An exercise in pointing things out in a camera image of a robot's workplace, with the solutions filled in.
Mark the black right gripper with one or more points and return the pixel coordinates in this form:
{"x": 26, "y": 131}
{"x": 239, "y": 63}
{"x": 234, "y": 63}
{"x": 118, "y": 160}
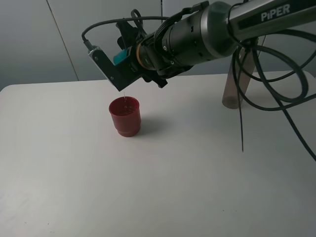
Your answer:
{"x": 172, "y": 55}

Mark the teal transparent plastic cup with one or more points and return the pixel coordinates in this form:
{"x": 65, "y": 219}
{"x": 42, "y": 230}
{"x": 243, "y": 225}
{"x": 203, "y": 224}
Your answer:
{"x": 120, "y": 57}

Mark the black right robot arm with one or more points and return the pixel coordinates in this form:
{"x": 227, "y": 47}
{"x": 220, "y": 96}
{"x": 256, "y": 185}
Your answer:
{"x": 206, "y": 32}

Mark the red plastic cup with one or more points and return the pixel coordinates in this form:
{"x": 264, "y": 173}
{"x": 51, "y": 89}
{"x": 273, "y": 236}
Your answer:
{"x": 125, "y": 113}

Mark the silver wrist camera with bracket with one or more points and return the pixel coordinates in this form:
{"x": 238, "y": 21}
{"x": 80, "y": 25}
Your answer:
{"x": 111, "y": 70}

